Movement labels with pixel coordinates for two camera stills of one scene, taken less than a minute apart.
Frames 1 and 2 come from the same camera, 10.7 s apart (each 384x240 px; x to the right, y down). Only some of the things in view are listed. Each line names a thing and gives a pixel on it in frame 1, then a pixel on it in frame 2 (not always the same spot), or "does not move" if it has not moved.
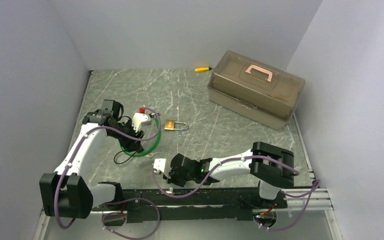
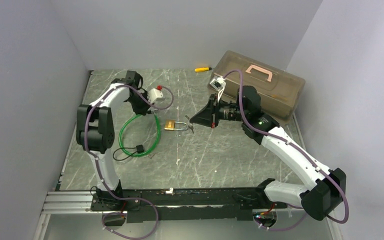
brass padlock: (169, 124) does not move
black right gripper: (172, 179) to (209, 115)
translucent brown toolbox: (266, 96) does not move
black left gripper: (131, 145) to (143, 110)
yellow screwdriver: (202, 69) does not move
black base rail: (147, 205) does not move
